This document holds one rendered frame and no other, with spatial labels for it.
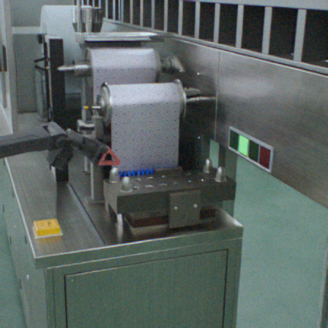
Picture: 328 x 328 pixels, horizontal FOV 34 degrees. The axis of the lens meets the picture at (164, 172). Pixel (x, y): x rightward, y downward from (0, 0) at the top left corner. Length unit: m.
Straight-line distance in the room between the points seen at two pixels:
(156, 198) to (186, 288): 0.32
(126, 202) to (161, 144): 0.29
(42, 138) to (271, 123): 0.66
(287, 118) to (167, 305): 0.73
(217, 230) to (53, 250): 0.51
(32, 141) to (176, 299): 0.67
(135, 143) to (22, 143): 0.39
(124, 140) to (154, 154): 0.12
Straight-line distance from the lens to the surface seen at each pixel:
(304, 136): 1.33
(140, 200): 1.61
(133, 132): 1.75
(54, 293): 1.61
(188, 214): 1.67
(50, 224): 1.67
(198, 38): 1.88
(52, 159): 1.70
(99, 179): 1.85
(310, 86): 1.30
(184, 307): 1.78
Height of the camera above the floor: 1.61
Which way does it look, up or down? 19 degrees down
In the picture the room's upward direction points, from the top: 1 degrees clockwise
